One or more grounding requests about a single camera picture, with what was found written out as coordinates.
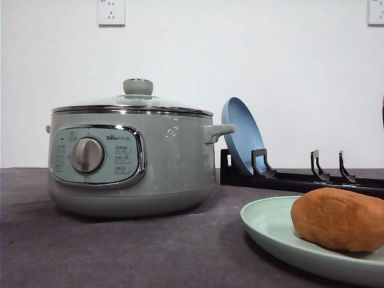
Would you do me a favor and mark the white wall socket right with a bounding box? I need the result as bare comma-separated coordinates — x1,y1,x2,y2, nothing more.
365,0,384,29

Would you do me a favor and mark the white wall socket left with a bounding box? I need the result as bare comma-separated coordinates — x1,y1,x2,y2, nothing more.
97,0,126,28

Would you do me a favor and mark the black plate rack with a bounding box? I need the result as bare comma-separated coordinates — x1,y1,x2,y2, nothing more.
220,148,384,198

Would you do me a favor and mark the blue plate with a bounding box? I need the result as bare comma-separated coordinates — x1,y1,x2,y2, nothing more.
221,97,267,175

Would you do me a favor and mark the white wall socket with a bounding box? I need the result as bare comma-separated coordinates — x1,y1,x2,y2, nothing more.
97,0,126,28
365,0,384,29

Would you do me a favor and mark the glass lid with green knob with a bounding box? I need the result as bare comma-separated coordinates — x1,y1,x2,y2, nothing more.
51,78,213,116

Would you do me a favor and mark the brown potato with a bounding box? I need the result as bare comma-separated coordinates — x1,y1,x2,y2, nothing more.
290,187,384,252

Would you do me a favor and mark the green electric steamer pot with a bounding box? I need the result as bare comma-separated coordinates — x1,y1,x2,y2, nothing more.
46,106,236,218

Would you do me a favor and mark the green plate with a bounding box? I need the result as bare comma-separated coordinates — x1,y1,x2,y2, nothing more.
240,196,384,287

